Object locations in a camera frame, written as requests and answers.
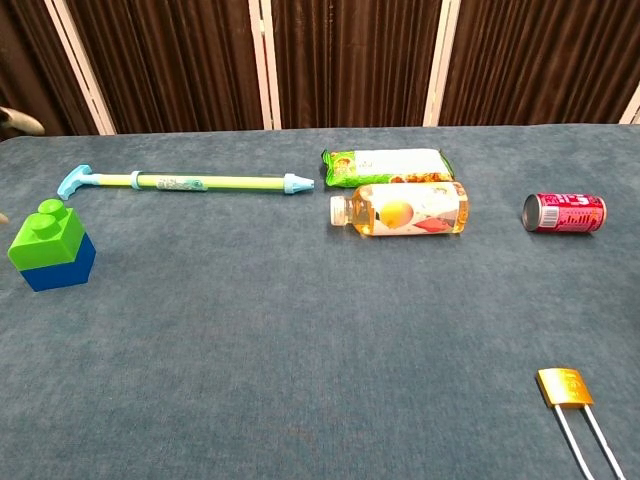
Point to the orange juice plastic bottle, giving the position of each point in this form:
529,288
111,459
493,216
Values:
400,210

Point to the green toy building block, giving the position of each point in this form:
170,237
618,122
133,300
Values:
47,240

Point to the blue toy building block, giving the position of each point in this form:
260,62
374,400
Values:
65,272

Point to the red soda can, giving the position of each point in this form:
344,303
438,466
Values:
570,214

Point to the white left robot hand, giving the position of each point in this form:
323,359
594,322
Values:
17,121

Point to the brown curtain screen panel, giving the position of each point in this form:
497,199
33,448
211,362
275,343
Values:
175,60
540,55
30,65
350,60

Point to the green white snack packet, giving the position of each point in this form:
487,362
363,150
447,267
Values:
385,165

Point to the teal felt table cover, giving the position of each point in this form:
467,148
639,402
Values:
300,325

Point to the gold long-shackle padlock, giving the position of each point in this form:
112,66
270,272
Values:
565,387

